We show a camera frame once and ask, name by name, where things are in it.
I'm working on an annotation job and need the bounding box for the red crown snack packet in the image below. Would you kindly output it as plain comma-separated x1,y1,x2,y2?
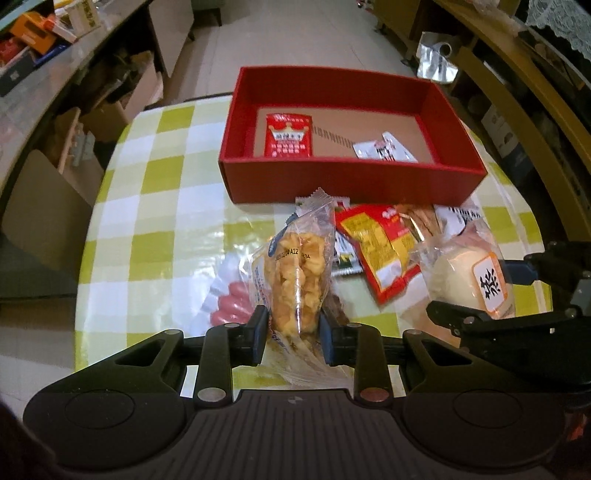
263,112,315,158

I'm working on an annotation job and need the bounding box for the red yellow snack packet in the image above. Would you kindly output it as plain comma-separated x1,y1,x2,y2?
335,205,423,306

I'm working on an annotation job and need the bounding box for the steamed bun packet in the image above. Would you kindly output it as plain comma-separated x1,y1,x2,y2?
399,228,518,337

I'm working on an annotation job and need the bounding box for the green checked tablecloth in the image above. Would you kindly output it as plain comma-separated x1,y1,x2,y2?
74,95,555,402

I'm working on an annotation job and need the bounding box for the white lace cloth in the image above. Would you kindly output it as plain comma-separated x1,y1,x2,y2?
526,0,591,51

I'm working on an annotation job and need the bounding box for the copper foil snack packet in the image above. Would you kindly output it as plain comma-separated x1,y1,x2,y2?
399,203,446,245

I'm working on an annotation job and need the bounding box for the cream printed box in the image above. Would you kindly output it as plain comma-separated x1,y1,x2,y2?
65,0,102,38

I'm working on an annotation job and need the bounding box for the red cardboard box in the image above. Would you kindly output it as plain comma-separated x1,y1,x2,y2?
218,67,489,206

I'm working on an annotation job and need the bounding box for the waffle cookie packet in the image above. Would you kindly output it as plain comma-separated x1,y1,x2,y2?
252,187,340,384

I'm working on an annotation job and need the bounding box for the white duck snack packet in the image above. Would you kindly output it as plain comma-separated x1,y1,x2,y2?
352,131,419,163

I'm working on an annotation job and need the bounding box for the dark snack clear packet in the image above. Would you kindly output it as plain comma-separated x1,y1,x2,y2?
323,295,352,326

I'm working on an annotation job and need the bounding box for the white orange snack packet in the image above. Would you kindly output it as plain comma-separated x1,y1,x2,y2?
436,205,483,236

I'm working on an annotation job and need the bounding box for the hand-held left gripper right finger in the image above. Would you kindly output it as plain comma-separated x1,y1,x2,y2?
318,309,468,408

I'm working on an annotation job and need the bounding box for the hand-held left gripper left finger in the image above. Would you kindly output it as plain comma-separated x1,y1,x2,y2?
113,305,271,409

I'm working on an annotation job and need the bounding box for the wooden chair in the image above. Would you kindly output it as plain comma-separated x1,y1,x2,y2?
455,46,591,241

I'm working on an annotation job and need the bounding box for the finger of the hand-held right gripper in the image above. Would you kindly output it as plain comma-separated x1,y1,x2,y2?
427,300,490,331
503,241,591,285

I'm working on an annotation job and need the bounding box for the black box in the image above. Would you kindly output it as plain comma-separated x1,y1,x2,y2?
0,55,38,95

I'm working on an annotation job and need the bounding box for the pink sausage packet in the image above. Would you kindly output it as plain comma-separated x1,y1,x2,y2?
203,256,259,337

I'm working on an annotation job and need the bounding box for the beige board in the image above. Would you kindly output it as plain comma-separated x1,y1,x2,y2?
2,150,105,278

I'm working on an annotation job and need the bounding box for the silver foil bag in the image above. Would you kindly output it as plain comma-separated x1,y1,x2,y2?
416,31,462,83

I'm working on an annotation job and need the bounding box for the wafer biscuit packet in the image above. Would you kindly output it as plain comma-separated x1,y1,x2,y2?
330,196,365,278

